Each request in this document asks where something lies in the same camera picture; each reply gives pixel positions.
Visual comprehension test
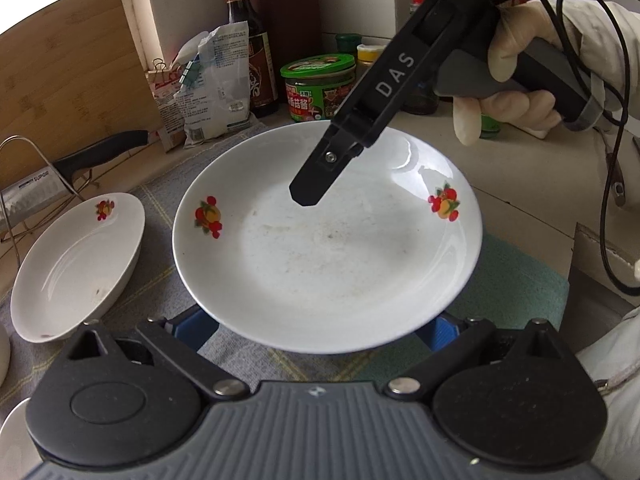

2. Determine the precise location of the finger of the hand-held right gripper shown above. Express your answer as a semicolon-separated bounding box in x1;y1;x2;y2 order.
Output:
289;125;366;207

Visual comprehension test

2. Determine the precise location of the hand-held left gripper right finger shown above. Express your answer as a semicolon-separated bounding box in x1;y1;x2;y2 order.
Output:
387;311;560;403

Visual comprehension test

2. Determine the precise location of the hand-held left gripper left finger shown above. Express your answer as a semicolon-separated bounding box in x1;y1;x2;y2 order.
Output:
66;307;251;402

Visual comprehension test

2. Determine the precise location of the white fruit-print plate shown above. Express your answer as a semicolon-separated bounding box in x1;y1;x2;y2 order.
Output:
171;120;484;354
10;192;146;344

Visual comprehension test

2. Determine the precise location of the white bowl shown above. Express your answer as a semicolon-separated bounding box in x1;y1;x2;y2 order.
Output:
0;397;43;480

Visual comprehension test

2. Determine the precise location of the person's right forearm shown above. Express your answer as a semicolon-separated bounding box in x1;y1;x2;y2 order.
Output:
552;0;640;133

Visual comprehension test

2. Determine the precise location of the person's right hand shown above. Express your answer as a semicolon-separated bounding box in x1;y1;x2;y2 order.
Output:
452;0;592;147

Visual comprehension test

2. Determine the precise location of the yellow lid spice jar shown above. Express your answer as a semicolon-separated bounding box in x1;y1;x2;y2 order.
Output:
356;44;388;86

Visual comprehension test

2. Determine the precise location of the clear bottle red cap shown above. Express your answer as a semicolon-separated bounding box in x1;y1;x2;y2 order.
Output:
400;0;441;116

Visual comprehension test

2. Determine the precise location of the small green cap jar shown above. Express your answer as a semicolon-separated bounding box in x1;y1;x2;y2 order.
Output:
335;33;362;58

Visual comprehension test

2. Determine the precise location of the green lid sauce jar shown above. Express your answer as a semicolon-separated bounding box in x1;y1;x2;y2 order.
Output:
280;53;357;123

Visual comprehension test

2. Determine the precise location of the grey plaid placemat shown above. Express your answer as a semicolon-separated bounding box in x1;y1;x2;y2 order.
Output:
0;125;571;396

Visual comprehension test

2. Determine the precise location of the dark red knife block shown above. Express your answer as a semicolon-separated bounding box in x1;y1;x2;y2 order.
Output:
244;0;323;111

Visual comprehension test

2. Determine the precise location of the white plastic bag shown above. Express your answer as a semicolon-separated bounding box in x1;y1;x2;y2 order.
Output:
172;20;253;148

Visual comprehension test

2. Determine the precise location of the soy sauce bottle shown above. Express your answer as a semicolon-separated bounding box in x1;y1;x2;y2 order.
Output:
221;0;280;118

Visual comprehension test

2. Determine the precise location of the red and white packet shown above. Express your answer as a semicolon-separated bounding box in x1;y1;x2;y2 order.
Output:
147;57;201;153

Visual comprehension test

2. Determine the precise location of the grey metal basin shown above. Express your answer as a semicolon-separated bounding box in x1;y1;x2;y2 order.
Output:
567;222;640;321

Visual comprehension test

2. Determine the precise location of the person's white jacket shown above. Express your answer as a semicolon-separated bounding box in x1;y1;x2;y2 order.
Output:
575;305;640;480

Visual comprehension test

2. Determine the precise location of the bamboo cutting board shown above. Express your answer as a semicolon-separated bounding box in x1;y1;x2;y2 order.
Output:
0;0;166;181

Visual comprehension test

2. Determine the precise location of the black cable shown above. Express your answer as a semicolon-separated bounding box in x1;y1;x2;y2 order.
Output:
535;0;640;296

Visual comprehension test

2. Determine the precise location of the black-handled kitchen knife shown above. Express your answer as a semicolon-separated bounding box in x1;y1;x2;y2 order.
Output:
0;130;150;233

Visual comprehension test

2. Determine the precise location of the metal utensil handle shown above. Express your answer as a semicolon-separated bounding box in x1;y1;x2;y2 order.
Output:
602;135;628;207

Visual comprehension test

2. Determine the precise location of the wire knife rack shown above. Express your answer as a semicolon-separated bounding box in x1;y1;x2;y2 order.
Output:
0;135;93;266

